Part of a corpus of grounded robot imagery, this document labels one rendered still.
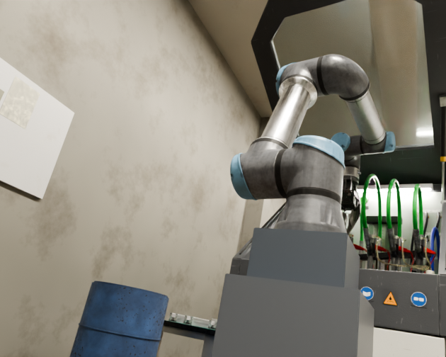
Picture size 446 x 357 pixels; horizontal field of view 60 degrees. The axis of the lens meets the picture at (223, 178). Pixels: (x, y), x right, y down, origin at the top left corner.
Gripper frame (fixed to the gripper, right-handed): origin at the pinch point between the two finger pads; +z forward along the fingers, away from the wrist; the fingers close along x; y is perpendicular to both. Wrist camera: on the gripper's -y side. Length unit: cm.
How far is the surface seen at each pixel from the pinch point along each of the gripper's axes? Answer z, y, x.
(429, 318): 29.9, 21.5, 28.7
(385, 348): 39.2, 21.5, 18.0
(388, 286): 22.6, 21.6, 18.3
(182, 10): -296, -103, -235
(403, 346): 38.1, 21.6, 22.5
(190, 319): 39, -164, -178
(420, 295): 24.3, 21.6, 26.5
